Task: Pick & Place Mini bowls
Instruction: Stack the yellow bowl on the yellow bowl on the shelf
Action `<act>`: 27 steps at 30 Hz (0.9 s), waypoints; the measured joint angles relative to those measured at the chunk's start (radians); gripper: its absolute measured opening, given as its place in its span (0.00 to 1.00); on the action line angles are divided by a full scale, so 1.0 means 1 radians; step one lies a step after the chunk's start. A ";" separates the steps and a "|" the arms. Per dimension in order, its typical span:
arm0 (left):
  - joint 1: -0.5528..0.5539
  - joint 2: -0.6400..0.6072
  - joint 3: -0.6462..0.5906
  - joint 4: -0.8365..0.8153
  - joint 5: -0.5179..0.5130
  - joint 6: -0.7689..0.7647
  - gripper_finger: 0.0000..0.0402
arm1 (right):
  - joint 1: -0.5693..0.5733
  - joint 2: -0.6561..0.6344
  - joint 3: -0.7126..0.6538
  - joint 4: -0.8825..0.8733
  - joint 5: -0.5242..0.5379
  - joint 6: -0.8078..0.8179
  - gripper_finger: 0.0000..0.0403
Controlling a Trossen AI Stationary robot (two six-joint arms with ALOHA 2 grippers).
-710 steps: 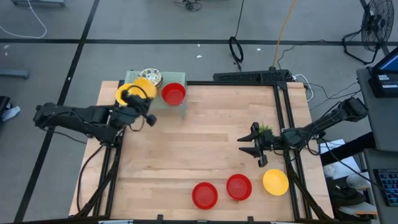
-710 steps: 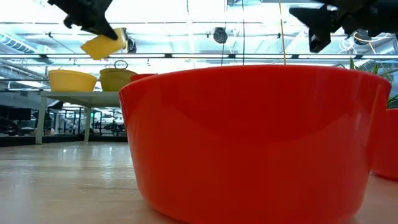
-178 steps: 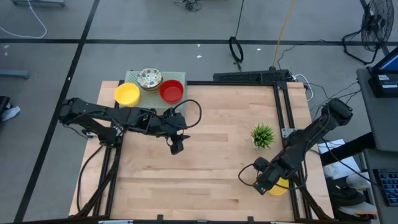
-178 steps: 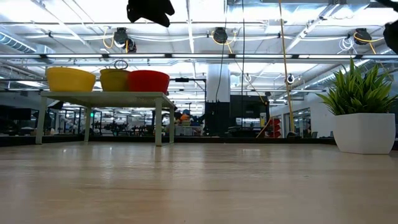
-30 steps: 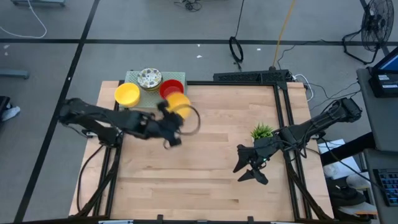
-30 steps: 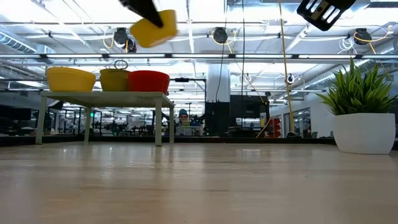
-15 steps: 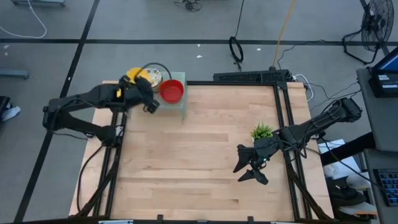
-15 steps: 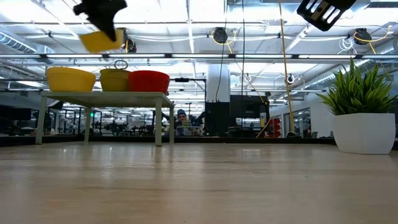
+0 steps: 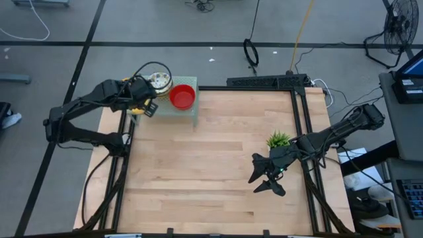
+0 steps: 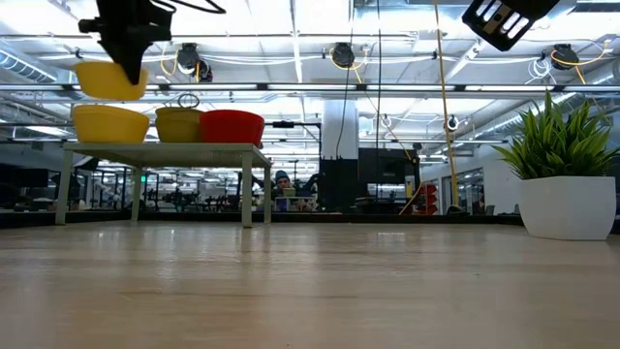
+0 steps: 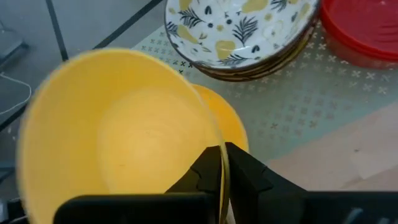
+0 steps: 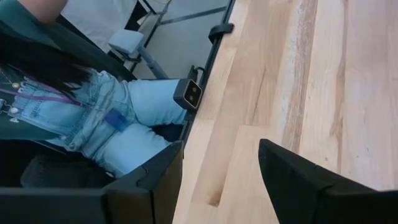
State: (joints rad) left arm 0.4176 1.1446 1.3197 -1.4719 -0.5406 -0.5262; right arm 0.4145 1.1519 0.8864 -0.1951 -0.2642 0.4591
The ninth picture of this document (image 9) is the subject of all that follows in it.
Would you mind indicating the person's shoe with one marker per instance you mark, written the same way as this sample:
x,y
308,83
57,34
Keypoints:
x,y
11,119

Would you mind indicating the black keyboard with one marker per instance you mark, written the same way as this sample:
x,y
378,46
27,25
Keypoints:
x,y
413,198

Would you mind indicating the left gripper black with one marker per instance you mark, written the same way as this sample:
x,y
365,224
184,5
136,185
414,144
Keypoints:
x,y
140,91

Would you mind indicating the red plastic mini bowl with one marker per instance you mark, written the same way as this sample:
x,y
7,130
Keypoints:
x,y
182,96

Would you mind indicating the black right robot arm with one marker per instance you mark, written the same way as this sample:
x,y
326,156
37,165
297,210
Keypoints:
x,y
337,132

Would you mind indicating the laptop screen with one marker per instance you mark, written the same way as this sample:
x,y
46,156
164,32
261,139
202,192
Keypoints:
x,y
413,66

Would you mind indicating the black perforated metal bar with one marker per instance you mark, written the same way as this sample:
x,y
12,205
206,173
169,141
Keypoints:
x,y
264,81

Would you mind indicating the grey desk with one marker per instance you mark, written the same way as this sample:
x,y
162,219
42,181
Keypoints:
x,y
406,132

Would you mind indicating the grey floor bar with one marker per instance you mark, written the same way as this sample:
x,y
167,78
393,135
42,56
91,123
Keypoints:
x,y
15,78

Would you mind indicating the black aluminium table frame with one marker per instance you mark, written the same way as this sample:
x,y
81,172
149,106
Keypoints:
x,y
295,99

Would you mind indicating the yellow plastic mini bowl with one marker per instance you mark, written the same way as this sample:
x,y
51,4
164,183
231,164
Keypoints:
x,y
138,110

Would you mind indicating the silver aluminium bar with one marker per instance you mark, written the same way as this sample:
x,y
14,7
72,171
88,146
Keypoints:
x,y
300,236
122,236

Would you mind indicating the black floor fan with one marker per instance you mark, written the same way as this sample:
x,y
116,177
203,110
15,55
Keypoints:
x,y
400,26

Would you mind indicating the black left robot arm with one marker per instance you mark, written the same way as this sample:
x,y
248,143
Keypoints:
x,y
79,134

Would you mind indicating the black device box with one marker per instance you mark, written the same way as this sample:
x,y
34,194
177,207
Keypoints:
x,y
408,89

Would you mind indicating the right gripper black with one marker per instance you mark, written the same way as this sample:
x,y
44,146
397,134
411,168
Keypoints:
x,y
281,160

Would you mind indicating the small green artificial plant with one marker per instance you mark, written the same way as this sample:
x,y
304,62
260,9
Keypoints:
x,y
278,139

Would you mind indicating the grey cart base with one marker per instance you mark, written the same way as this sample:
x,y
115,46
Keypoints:
x,y
39,2

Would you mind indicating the green perforated metal shelf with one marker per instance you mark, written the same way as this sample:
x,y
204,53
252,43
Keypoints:
x,y
178,115

